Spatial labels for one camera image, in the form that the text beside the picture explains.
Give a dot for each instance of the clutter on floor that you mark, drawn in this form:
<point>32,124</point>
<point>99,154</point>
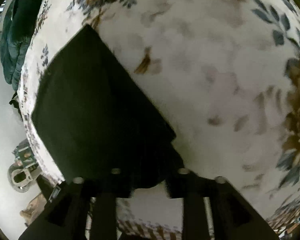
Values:
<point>25,169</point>

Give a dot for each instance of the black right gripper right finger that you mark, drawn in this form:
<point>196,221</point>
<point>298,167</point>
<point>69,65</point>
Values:
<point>214,209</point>

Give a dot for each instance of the black garment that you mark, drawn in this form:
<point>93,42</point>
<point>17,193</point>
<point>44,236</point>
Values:
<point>92,118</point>

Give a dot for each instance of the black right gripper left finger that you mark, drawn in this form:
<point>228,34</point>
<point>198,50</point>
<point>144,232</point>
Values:
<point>83,209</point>

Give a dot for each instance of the dark green pillow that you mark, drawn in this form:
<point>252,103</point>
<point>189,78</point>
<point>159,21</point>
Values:
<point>17,31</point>

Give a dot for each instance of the white floral bed cover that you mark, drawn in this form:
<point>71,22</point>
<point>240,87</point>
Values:
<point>225,74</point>

